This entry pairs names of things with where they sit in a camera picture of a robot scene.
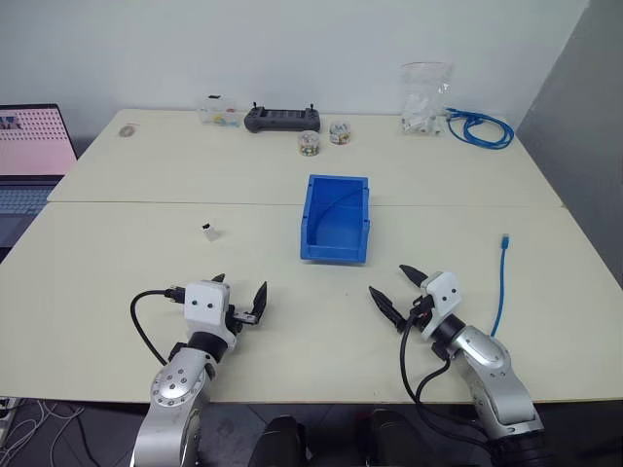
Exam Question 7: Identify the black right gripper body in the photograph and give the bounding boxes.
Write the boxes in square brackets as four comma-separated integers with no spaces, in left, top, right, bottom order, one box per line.
[400,291,435,334]

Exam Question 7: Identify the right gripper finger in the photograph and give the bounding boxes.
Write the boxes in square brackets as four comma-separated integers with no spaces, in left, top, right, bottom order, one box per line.
[368,285,409,334]
[398,264,429,290]

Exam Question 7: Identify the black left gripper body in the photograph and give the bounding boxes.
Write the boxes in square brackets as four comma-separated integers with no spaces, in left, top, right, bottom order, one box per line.
[224,303,258,341]

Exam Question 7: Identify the blue plastic bin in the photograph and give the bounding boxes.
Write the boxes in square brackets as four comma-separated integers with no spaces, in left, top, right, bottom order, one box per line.
[298,173,373,265]

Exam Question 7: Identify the dark rounded shape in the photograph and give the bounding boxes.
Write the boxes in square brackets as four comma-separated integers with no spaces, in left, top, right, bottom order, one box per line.
[251,413,313,467]
[363,408,430,467]

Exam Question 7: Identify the clear jar colourful pins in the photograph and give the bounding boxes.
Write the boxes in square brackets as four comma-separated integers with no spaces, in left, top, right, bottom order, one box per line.
[297,129,320,159]
[328,121,353,147]

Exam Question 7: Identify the clear plastic box small items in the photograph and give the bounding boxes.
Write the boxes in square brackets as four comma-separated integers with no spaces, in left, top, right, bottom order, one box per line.
[197,93,244,129]

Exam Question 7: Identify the clear zip bag white parts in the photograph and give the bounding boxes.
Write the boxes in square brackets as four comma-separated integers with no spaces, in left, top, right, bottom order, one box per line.
[399,60,453,138]

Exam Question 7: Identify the black handheld remote controller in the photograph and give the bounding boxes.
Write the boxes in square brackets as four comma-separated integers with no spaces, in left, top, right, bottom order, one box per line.
[242,101,323,134]

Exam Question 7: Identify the open laptop computer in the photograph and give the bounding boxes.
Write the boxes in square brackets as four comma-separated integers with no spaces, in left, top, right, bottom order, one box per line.
[0,102,80,250]

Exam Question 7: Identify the grey partition panel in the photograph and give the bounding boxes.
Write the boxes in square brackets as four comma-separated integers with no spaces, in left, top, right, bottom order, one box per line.
[514,0,623,298]

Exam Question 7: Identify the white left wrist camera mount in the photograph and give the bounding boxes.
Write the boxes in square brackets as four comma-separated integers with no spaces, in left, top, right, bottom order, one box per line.
[183,280,238,352]

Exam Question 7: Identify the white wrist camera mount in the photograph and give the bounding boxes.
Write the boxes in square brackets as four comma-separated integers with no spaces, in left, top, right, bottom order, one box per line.
[183,280,238,352]
[419,270,464,342]

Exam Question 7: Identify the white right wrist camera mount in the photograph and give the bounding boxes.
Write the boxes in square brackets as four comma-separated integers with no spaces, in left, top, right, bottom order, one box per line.
[419,270,464,342]

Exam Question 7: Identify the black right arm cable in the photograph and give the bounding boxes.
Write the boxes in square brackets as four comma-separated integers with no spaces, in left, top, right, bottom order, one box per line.
[399,310,489,445]

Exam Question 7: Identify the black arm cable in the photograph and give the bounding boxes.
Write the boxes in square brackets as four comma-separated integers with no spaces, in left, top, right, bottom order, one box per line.
[129,287,189,367]
[399,310,489,445]

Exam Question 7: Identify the straight blue Ethernet cable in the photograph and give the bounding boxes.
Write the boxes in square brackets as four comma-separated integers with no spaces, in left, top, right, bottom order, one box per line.
[488,233,513,339]

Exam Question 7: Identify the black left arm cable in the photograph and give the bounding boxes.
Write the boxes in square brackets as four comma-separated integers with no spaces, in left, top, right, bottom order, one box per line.
[129,287,189,367]

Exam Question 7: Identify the thin pale wire in bin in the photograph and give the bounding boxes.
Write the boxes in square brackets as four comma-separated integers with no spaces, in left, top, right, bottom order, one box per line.
[310,190,365,240]

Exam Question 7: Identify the white floor cables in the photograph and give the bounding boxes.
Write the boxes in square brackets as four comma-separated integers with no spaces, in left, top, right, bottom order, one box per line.
[0,397,87,467]

